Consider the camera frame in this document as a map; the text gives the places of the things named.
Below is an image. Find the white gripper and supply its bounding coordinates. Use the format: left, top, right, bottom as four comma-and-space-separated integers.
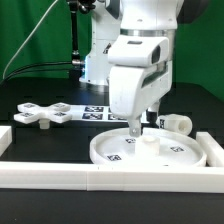
108, 35, 172, 137

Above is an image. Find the white round table top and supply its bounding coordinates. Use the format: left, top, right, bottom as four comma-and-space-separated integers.
89, 128, 207, 168

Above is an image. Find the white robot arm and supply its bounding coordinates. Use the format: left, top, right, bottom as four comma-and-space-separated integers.
80, 0, 210, 137

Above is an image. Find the white marker sheet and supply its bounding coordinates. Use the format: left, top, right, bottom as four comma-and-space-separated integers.
69, 105, 126, 123

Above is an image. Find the white cross-shaped table base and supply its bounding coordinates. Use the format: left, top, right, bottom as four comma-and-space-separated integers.
14, 102, 72, 130

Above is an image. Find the white right fence rail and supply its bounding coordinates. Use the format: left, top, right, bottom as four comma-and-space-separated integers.
196, 132, 224, 167

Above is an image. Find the white fence rail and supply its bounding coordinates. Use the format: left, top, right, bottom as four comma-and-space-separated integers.
0, 162, 224, 193
196, 132, 224, 167
0, 126, 12, 156

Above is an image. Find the black camera stand pole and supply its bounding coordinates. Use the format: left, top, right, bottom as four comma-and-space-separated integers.
66, 0, 98, 79

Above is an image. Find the white front fence rail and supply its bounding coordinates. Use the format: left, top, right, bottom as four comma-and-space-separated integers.
0, 162, 224, 193

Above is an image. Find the black cable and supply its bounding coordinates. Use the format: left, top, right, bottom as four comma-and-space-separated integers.
0, 61, 74, 85

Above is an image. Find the white left fence rail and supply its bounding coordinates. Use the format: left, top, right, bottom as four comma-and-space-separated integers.
0, 126, 12, 156

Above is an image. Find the grey cable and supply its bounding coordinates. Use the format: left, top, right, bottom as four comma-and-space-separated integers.
2, 0, 59, 80

